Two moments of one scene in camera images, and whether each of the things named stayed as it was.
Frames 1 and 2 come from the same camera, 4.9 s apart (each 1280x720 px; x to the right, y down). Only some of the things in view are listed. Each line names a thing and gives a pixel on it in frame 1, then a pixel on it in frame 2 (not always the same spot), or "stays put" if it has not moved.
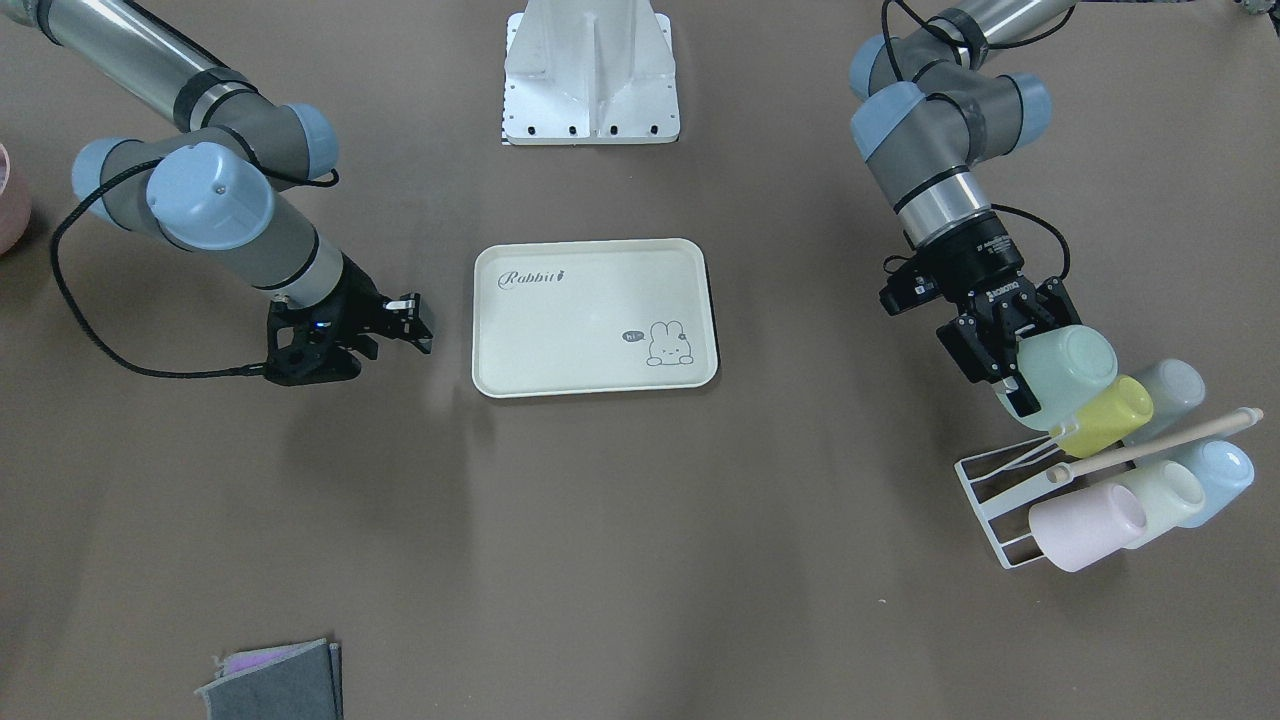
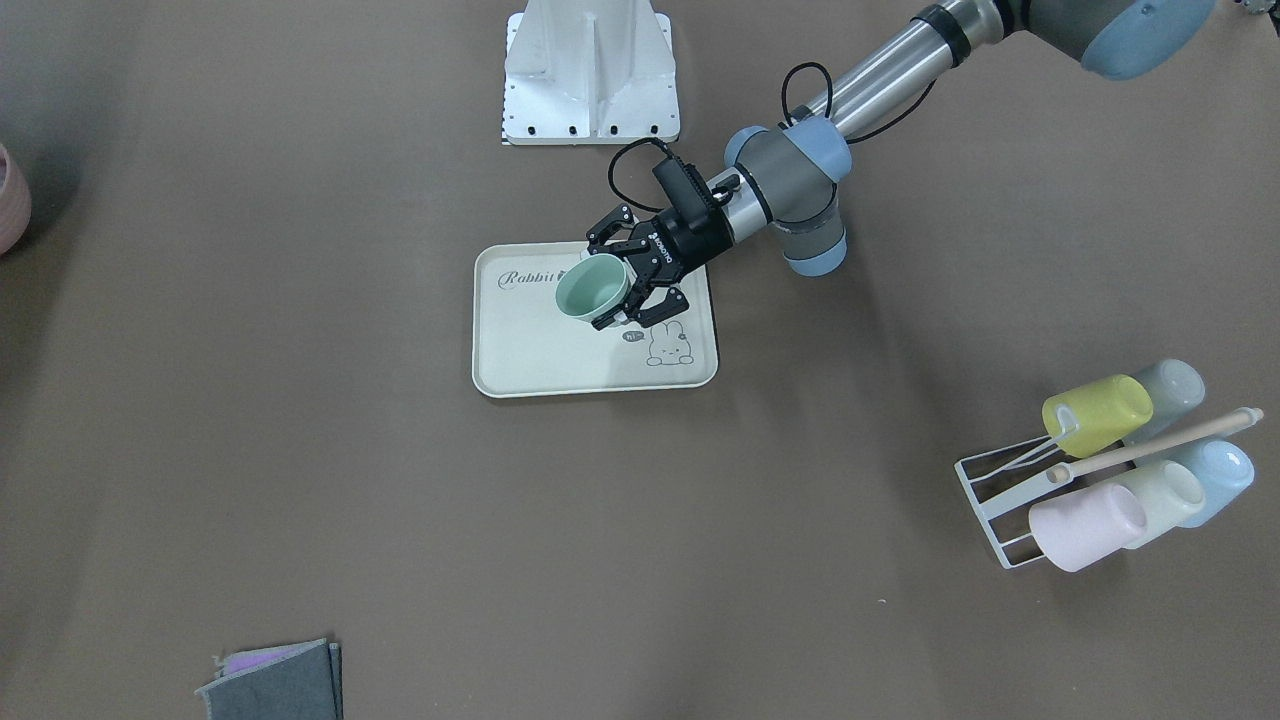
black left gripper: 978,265 → 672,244
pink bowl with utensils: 15,207 stays put
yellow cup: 1124,405 stays put
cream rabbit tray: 557,317 stays put
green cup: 1061,366 → 593,284
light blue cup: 1228,471 stays put
